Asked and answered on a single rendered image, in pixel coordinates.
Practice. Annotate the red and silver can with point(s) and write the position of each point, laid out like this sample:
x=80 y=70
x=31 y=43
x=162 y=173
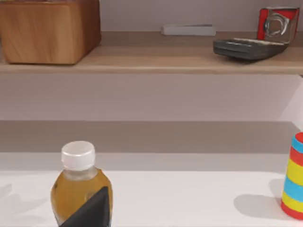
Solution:
x=277 y=23

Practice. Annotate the stack of coloured rings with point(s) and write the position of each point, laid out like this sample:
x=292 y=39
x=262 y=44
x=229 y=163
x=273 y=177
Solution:
x=293 y=179

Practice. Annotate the amber bottle with white cap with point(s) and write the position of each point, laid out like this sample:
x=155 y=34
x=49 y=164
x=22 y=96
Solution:
x=77 y=179

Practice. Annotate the wooden shelf board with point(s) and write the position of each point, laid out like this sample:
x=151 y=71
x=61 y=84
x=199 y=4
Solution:
x=146 y=59

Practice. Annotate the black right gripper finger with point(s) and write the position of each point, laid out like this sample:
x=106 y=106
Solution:
x=94 y=211

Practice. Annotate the grey flat stapler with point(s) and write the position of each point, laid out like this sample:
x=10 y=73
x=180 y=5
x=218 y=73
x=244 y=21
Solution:
x=188 y=30

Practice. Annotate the wooden box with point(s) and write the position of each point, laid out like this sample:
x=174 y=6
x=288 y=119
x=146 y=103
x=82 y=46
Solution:
x=47 y=30

